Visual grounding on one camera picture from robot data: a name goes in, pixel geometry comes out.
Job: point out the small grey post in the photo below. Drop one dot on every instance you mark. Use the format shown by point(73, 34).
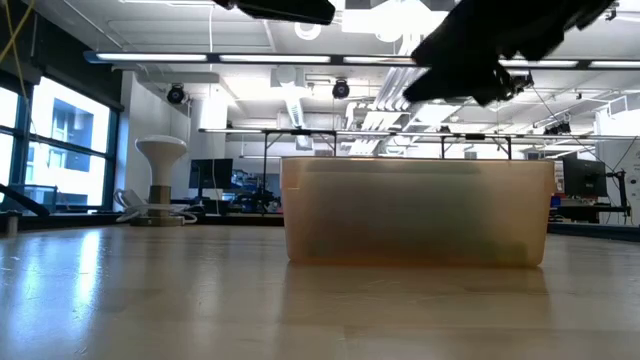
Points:
point(12, 225)

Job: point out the large dark-framed window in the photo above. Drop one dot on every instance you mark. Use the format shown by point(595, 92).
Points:
point(70, 130)

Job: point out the blue storage box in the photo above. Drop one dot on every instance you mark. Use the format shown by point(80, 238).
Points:
point(556, 201)

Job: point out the orange translucent plastic bin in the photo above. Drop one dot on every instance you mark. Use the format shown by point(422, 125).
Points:
point(415, 215)

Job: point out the black background desk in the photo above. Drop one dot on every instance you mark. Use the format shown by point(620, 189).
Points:
point(585, 212)

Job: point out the black slanted bar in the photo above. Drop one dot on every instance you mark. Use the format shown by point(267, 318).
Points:
point(25, 201)

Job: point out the black ceiling-mounted camera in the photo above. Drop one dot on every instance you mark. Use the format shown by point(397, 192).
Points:
point(341, 89)
point(176, 94)
point(522, 82)

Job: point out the black background workbench frame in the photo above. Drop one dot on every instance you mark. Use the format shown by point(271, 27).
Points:
point(300, 132)

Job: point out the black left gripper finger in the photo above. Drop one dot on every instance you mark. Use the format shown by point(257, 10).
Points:
point(280, 10)

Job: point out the white mushroom-shaped lamp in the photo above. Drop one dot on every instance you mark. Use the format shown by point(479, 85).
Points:
point(161, 150)

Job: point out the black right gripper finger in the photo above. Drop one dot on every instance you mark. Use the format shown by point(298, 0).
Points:
point(465, 85)
point(455, 47)

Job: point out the long ceiling light bar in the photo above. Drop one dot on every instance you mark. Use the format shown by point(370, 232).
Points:
point(150, 57)

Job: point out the black computer monitor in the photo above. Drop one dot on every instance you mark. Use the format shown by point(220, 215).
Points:
point(585, 177)
point(210, 172)

